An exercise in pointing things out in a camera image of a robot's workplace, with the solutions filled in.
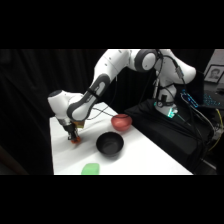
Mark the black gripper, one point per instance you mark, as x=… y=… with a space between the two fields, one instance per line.
x=71 y=130

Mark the red ball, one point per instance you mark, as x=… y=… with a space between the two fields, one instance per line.
x=76 y=141

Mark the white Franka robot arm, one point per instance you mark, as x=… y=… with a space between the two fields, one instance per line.
x=100 y=86

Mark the black bowl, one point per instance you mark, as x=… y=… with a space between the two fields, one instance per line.
x=110 y=144

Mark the red bowl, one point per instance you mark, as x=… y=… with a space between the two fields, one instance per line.
x=121 y=122

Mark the green soft block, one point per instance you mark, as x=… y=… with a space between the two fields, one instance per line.
x=90 y=169

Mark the black curtain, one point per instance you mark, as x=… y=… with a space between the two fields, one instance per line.
x=30 y=86

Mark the black robot stand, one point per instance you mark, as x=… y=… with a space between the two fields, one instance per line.
x=166 y=133

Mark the small green light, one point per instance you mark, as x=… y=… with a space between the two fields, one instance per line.
x=172 y=113

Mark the framed portrait picture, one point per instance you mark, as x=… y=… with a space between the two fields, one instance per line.
x=214 y=74

